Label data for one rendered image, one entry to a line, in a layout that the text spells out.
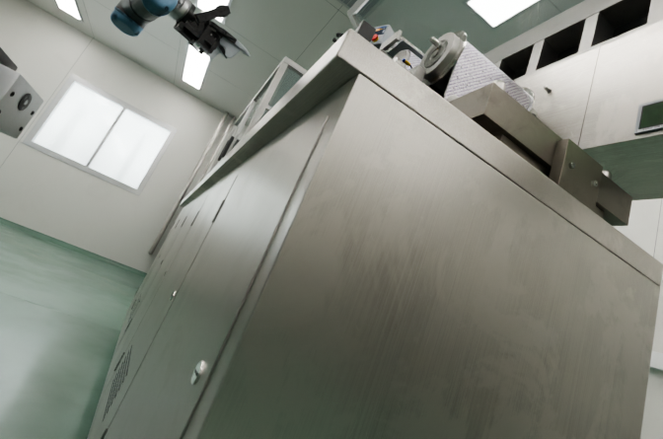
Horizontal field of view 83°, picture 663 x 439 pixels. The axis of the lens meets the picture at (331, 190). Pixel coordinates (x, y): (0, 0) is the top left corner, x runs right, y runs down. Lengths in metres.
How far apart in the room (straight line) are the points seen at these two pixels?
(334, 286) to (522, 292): 0.27
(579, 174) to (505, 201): 0.24
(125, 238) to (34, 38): 3.01
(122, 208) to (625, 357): 5.93
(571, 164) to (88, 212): 5.96
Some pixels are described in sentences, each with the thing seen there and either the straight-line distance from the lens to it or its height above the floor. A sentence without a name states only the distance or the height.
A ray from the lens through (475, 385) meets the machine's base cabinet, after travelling 0.51.
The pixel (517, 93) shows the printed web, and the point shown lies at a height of 1.25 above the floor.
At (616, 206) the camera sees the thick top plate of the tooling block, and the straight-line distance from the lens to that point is 0.87.
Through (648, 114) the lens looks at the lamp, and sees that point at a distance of 0.96.
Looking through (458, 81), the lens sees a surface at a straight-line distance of 0.90.
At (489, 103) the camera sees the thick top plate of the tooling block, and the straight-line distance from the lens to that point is 0.63.
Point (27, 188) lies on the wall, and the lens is 6.36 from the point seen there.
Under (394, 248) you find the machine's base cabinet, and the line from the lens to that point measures 0.40.
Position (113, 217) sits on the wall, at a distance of 6.17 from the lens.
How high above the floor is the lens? 0.63
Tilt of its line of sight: 16 degrees up
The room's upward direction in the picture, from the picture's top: 23 degrees clockwise
